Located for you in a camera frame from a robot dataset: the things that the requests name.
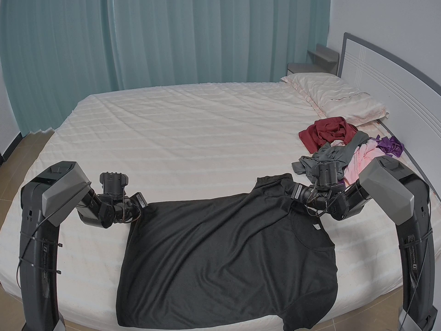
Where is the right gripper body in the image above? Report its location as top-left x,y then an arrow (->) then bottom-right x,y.
291,183 -> 327,209

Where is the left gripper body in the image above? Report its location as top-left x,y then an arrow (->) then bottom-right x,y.
121,192 -> 149,222

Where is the black T-shirt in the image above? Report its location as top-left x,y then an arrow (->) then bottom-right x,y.
116,173 -> 339,331

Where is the bed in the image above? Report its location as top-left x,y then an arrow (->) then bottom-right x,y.
0,32 -> 441,331

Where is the grey garment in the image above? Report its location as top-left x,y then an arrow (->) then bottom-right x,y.
291,131 -> 370,185

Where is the pink garment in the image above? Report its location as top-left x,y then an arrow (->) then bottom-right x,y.
345,139 -> 390,185

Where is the dark red garment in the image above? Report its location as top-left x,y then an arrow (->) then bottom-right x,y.
298,117 -> 359,152

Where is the purple garment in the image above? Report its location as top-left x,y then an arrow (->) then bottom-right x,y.
376,135 -> 406,159

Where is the cream pillow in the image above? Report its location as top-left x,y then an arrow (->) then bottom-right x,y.
280,73 -> 390,126

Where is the grey bedside table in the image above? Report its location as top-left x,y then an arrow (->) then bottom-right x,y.
287,43 -> 340,77

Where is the blue-green curtain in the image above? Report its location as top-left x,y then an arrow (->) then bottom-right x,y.
0,0 -> 332,137

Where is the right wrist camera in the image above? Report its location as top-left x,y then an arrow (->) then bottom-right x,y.
315,161 -> 345,189

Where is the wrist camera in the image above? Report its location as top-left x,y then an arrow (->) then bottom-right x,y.
99,172 -> 130,199
315,161 -> 345,189

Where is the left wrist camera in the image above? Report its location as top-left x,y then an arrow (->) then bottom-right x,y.
99,172 -> 130,199

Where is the black cable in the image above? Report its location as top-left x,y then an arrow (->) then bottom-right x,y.
15,181 -> 92,282

